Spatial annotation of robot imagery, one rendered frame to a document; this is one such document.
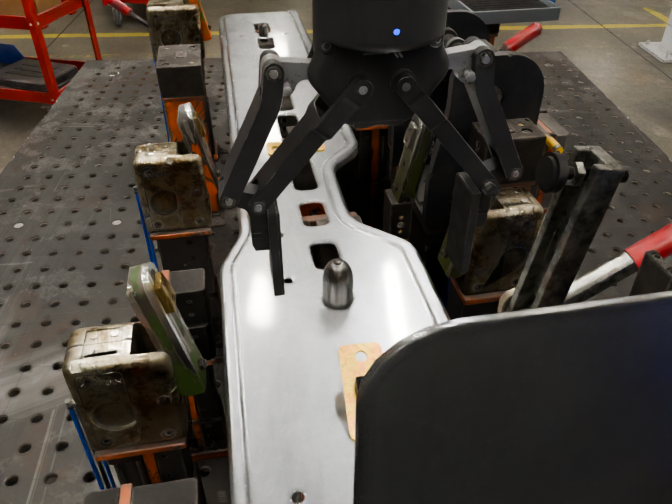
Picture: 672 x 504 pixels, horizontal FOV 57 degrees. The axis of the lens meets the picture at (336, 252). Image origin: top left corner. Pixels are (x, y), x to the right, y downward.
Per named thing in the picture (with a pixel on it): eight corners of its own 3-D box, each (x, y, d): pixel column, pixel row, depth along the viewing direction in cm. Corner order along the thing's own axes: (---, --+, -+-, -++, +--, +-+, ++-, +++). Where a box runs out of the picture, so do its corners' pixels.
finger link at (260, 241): (265, 186, 39) (217, 190, 39) (270, 250, 42) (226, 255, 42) (263, 174, 40) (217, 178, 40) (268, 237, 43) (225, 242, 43)
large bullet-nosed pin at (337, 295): (320, 301, 66) (319, 252, 62) (349, 298, 66) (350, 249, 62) (325, 321, 63) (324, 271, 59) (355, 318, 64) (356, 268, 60)
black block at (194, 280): (167, 429, 87) (124, 266, 70) (243, 418, 89) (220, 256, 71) (165, 479, 81) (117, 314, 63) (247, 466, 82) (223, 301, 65)
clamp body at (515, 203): (415, 399, 91) (441, 181, 69) (488, 388, 93) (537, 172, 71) (434, 452, 84) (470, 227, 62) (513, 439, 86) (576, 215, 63)
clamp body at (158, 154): (164, 324, 104) (122, 137, 83) (237, 315, 106) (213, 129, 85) (162, 364, 97) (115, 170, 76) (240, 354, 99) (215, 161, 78)
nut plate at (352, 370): (337, 347, 54) (337, 341, 53) (380, 342, 55) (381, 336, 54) (350, 442, 50) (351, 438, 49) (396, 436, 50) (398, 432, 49)
